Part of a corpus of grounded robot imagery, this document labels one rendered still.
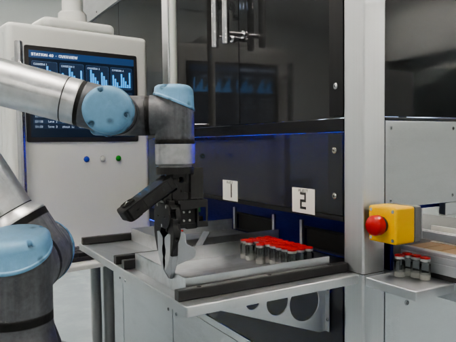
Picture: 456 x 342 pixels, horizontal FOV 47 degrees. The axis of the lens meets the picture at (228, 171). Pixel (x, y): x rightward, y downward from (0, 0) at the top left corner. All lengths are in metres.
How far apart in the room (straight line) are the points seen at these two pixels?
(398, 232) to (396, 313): 0.24
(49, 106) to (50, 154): 0.96
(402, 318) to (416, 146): 0.38
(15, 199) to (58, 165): 0.81
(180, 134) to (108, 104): 0.19
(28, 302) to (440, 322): 0.92
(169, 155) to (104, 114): 0.19
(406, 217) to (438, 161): 0.25
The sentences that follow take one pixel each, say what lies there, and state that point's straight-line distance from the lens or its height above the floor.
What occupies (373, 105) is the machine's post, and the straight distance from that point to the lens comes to 1.13.
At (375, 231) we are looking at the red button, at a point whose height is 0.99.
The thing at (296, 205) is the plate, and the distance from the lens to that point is 1.28.
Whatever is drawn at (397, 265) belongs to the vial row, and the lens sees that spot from 1.14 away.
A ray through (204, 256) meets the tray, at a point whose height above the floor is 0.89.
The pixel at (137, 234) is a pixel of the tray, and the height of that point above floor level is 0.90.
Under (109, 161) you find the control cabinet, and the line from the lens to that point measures 1.90.
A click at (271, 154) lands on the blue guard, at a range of 1.36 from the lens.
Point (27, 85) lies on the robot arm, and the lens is 0.87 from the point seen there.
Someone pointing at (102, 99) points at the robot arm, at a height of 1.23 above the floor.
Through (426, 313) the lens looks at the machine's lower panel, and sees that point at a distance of 1.32.
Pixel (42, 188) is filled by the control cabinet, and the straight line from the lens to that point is 1.81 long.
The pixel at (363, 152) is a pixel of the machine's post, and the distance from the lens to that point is 1.11.
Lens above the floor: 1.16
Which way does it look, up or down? 3 degrees down
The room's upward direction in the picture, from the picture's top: 1 degrees counter-clockwise
